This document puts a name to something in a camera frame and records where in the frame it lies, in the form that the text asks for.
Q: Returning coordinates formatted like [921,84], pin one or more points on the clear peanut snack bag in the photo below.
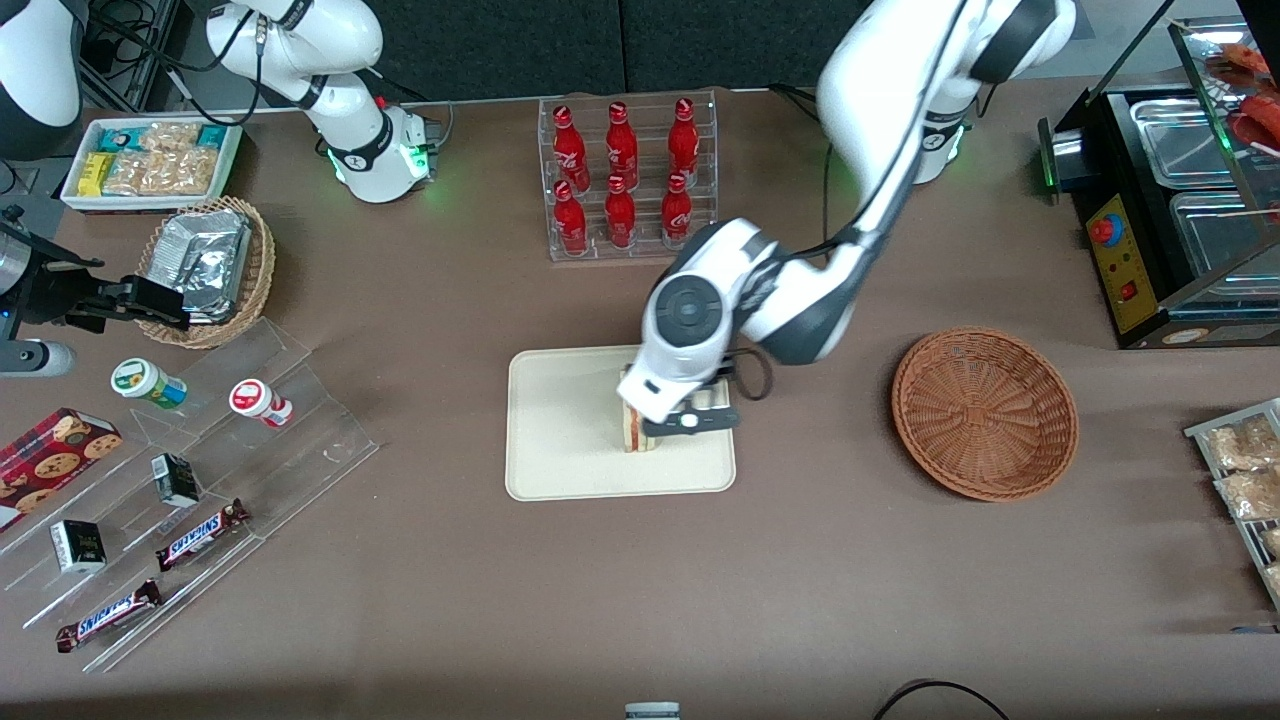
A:
[130,173]
[188,172]
[170,137]

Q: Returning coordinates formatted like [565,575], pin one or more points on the red lid yogurt cup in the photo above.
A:
[250,398]

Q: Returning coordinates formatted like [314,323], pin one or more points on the small black carton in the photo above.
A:
[176,480]
[78,546]

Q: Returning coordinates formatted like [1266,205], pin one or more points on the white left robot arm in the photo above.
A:
[800,290]

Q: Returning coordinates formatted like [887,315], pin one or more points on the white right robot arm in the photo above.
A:
[345,110]

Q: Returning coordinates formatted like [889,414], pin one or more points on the yellow snack packet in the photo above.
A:
[95,175]

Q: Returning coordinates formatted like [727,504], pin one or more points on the white rectangular snack tray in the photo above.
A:
[70,195]

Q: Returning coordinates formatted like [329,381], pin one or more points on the beige plastic tray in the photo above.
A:
[560,430]

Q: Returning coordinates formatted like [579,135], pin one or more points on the clear cracker snack bag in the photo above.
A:
[1240,445]
[1250,495]

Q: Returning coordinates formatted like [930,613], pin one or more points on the red cola bottle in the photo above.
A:
[621,150]
[620,220]
[570,225]
[684,145]
[570,150]
[677,212]

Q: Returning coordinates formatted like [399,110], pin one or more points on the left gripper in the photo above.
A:
[716,380]

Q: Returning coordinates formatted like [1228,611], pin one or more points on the black food warmer machine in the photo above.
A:
[1125,260]

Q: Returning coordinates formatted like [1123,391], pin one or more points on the grey snack tray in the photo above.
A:
[1225,500]

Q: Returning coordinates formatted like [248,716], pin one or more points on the green lid yogurt cup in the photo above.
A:
[140,380]

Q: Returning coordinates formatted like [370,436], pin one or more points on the small grey white device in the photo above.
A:
[652,711]

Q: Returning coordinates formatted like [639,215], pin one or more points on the teal snack packet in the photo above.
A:
[212,136]
[120,140]

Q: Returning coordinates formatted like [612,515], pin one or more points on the clear acrylic stepped display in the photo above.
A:
[300,450]

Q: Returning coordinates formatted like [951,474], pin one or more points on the brown Snickers bar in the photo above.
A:
[200,535]
[108,616]

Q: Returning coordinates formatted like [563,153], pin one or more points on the clear acrylic bottle rack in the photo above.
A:
[650,100]

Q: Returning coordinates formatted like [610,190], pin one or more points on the light wicker basket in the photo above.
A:
[262,265]

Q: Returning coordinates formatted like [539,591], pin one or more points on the brown wicker basket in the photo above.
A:
[985,415]

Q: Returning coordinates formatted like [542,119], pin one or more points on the triangular sandwich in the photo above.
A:
[638,438]

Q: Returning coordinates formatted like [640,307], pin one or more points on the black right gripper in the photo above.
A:
[52,292]

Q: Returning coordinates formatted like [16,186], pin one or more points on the red cookie box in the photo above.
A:
[50,460]

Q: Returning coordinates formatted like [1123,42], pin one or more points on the silver foil packet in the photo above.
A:
[205,260]

